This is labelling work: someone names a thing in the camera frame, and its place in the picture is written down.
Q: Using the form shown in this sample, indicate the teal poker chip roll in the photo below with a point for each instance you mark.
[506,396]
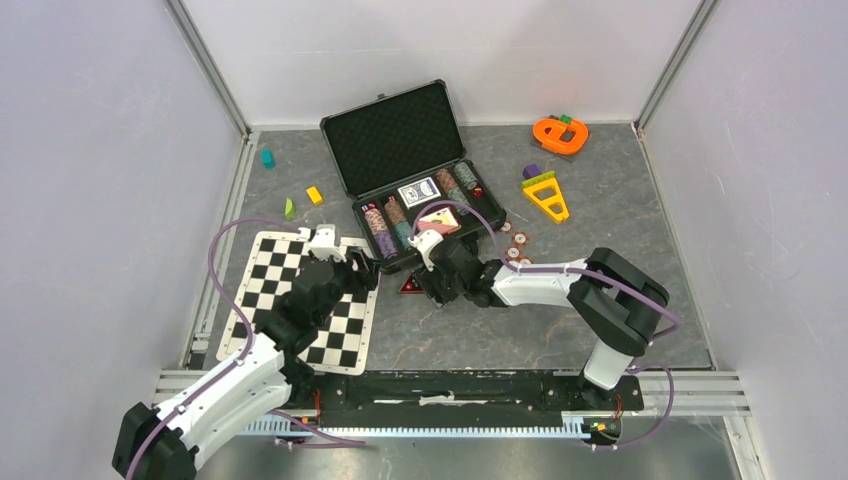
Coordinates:
[403,231]

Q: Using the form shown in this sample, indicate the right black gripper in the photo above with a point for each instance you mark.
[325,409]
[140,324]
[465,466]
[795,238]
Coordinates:
[429,280]

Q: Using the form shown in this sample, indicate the purple toy block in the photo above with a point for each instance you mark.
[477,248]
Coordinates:
[531,171]

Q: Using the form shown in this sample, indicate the teal toy block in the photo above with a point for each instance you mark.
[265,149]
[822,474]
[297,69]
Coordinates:
[267,159]

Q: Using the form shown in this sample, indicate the orange toy track piece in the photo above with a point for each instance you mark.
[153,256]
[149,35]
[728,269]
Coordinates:
[562,135]

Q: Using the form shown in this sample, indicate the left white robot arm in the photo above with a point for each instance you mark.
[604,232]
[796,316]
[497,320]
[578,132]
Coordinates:
[175,438]

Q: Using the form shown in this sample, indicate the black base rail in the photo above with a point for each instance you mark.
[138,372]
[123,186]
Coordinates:
[453,404]

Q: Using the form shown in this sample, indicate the purple poker chip roll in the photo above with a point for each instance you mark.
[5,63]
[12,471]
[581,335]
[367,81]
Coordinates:
[386,244]

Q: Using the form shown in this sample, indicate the black white chessboard mat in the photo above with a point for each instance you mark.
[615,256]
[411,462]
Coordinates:
[337,344]

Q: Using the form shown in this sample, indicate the yellow triangle toy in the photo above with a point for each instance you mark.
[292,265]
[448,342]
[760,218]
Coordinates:
[545,193]

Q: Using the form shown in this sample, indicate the pink brown chip roll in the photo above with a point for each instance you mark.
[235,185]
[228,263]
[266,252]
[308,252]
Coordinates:
[375,220]

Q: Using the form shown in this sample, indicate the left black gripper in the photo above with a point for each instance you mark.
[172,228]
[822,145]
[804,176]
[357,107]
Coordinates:
[365,277]

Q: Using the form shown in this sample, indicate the green half-round block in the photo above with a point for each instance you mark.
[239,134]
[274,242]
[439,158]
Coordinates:
[290,209]

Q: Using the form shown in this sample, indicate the grey green chip roll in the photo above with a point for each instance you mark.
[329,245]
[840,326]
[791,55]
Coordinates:
[465,176]

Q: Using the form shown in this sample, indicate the brown poker chip roll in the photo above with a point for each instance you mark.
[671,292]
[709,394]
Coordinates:
[445,180]

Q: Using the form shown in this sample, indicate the black poker carrying case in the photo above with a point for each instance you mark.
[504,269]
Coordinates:
[397,139]

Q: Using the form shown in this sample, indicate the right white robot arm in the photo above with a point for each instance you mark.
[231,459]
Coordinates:
[621,304]

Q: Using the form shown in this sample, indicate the red playing card deck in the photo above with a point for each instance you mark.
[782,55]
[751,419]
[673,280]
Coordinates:
[443,220]

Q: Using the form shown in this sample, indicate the green blue chip roll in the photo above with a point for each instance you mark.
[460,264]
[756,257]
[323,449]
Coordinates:
[456,194]

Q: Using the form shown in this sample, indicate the yellow toy block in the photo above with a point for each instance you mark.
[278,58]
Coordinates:
[315,195]

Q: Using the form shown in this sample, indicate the brown 100 chip roll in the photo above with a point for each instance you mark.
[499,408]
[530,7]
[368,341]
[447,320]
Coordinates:
[395,211]

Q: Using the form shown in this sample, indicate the blue playing card deck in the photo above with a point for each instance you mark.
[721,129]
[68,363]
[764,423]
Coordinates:
[419,192]

